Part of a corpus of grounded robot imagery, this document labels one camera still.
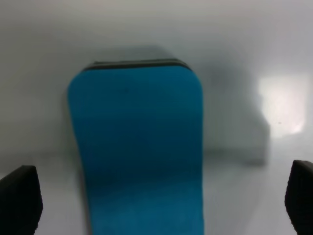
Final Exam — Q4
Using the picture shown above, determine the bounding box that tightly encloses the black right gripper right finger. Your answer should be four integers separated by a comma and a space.
285, 160, 313, 235

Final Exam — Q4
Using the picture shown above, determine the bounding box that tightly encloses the blue whiteboard eraser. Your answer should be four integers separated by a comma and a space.
67, 59, 204, 235

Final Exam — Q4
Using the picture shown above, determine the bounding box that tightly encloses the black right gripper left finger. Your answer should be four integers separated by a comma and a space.
0, 165, 43, 235

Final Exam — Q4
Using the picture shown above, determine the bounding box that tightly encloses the white whiteboard with aluminium frame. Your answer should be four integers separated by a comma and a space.
0, 0, 313, 235

